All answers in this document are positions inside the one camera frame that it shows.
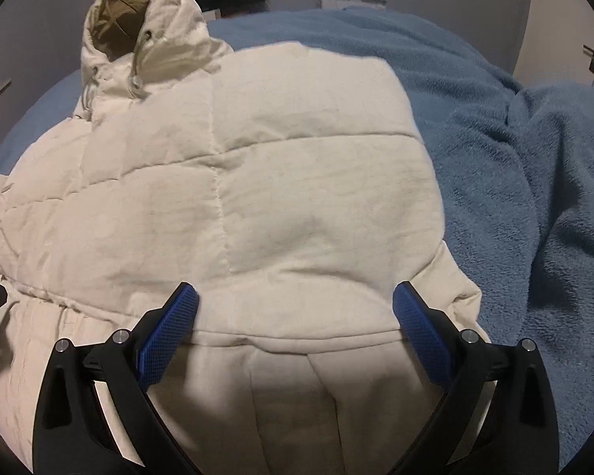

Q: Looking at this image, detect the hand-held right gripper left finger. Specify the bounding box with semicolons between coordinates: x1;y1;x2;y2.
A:
32;281;200;475

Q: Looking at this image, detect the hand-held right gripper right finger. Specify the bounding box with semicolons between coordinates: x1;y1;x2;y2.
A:
391;280;561;475

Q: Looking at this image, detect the cream hooded puffer jacket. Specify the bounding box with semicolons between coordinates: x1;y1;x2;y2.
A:
0;0;492;475

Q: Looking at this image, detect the blue fleece blanket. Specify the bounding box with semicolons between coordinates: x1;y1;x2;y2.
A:
0;6;594;475

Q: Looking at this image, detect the white door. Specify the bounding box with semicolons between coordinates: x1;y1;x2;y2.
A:
512;0;594;91

